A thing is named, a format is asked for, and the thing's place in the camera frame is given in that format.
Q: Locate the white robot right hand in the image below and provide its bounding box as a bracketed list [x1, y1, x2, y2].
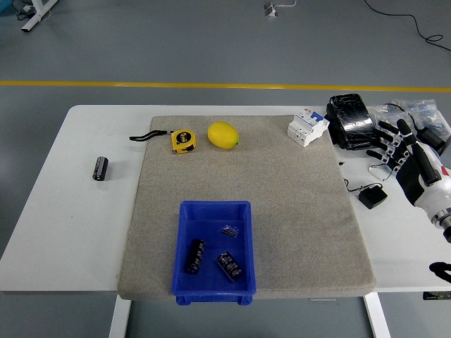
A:
[366, 118, 451, 221]

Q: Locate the black battery with white print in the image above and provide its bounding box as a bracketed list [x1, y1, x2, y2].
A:
[215, 251, 243, 282]

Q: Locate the dark brown cylindrical battery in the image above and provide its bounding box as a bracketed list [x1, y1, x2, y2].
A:
[183, 238, 207, 275]

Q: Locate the blue plastic box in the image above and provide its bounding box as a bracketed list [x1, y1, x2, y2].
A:
[171, 200, 257, 306]

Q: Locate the black cylindrical battery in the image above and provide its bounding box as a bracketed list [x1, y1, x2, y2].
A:
[92, 156, 109, 182]

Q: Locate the large black power adapter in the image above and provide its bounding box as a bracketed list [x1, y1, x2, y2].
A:
[417, 126, 447, 153]

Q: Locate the small black power adapter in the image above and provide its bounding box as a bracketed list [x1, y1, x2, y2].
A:
[358, 186, 388, 211]

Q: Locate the clear bag of blue parts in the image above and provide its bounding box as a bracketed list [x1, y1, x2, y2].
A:
[393, 99, 451, 142]

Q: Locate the clear bag of silver nuts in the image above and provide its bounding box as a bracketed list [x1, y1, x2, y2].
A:
[369, 104, 413, 142]

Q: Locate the black plastic-wrapped device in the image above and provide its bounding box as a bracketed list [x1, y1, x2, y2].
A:
[324, 93, 383, 151]

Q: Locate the white circuit breaker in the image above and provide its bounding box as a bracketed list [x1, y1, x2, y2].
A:
[287, 108, 330, 149]

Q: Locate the white table leg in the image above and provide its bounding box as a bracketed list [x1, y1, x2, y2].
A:
[108, 294, 132, 338]
[364, 292, 392, 338]

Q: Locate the grey-brown mat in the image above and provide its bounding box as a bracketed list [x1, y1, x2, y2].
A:
[117, 115, 377, 301]

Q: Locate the yellow lemon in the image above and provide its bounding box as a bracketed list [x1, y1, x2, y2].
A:
[206, 121, 240, 151]

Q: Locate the yellow tape measure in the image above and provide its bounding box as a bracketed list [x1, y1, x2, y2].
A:
[128, 129, 197, 156]

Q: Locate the thin black wire loop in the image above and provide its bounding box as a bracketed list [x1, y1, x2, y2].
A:
[369, 163, 395, 182]

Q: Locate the black adapter cable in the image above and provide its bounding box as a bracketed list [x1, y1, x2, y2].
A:
[383, 103, 424, 132]

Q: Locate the black floor cable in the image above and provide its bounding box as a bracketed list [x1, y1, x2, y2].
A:
[362, 0, 451, 54]

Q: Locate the floor socket with white cable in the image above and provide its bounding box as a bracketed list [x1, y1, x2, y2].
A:
[263, 0, 297, 18]

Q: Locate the white desk frame foot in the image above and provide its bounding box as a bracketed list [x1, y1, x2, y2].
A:
[20, 0, 59, 35]

